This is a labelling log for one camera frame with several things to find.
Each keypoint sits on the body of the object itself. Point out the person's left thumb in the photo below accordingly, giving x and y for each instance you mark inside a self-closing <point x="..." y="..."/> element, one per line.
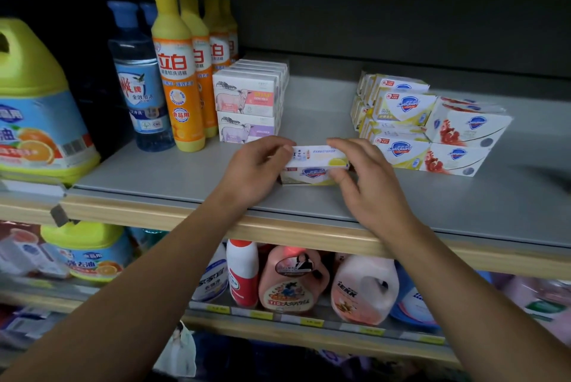
<point x="281" y="160"/>

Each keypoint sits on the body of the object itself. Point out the white lemon soap box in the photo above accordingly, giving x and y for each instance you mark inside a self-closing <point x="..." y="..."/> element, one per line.
<point x="316" y="167"/>

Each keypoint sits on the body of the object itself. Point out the stack of yellow soap boxes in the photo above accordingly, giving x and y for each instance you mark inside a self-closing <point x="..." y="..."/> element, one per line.
<point x="401" y="109"/>

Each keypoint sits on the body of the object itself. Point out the grey shelf with wooden edge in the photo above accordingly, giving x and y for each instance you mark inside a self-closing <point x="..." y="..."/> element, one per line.
<point x="446" y="212"/>

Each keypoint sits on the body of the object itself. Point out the pink refill pouch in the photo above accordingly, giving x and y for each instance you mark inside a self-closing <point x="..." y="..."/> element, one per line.
<point x="539" y="306"/>

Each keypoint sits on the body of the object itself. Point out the pale pink white pouch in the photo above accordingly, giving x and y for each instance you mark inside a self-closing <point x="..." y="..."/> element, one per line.
<point x="22" y="252"/>

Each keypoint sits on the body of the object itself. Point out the person's right thumb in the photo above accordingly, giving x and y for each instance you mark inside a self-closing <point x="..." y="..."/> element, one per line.
<point x="342" y="181"/>

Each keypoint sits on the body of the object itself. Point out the white red bottle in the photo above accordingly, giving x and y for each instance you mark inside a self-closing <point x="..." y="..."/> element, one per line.
<point x="243" y="274"/>

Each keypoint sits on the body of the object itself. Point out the pale pink white detergent jug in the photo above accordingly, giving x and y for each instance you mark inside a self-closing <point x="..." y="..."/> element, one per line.
<point x="361" y="292"/>

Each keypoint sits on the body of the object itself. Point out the person's right hand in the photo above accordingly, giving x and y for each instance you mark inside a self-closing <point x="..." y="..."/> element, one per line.
<point x="374" y="194"/>

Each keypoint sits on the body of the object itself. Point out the blue white detergent bottle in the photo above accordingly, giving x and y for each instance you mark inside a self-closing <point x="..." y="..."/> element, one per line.
<point x="415" y="301"/>

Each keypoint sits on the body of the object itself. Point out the orange yellow dish soap bottle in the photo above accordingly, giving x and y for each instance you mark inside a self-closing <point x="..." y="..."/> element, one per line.
<point x="218" y="38"/>
<point x="178" y="82"/>
<point x="203" y="65"/>
<point x="232" y="36"/>

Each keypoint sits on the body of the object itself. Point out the stack of sheep soap boxes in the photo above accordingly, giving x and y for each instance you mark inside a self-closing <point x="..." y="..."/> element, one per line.
<point x="247" y="100"/>

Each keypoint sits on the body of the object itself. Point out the clear blue detergent bottle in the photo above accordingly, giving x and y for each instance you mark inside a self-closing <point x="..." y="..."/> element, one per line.
<point x="148" y="15"/>
<point x="140" y="82"/>

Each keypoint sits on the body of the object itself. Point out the person's left hand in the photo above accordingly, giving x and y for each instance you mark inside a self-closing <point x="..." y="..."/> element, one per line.
<point x="250" y="172"/>

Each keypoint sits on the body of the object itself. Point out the clear price label rail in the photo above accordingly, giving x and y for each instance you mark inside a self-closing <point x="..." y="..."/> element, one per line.
<point x="285" y="317"/>

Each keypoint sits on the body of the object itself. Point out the person's right forearm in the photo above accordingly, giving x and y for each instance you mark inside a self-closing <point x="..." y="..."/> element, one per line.
<point x="481" y="314"/>

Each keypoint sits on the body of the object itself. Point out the grey price tag holder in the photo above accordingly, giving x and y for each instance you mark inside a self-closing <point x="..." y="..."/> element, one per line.
<point x="59" y="215"/>

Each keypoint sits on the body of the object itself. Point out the pink laundry detergent jug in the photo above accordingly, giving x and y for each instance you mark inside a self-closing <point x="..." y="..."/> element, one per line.
<point x="290" y="283"/>

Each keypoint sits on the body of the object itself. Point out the white packet with figure print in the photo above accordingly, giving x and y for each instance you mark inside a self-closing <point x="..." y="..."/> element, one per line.
<point x="178" y="352"/>

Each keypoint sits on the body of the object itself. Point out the white blue-label bottle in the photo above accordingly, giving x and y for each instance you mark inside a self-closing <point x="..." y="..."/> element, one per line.
<point x="213" y="279"/>

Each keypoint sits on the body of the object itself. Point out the large yellow-green detergent jug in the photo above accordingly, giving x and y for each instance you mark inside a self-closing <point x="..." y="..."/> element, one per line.
<point x="35" y="109"/>

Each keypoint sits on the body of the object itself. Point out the white red soap box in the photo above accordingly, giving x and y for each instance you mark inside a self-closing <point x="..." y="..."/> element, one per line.
<point x="477" y="105"/>
<point x="455" y="159"/>
<point x="468" y="127"/>

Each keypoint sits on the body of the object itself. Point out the person's left forearm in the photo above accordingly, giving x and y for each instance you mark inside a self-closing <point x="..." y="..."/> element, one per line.
<point x="134" y="292"/>

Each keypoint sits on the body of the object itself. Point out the lower wooden-edged shelf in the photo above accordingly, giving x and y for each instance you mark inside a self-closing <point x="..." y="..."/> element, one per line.
<point x="267" y="332"/>

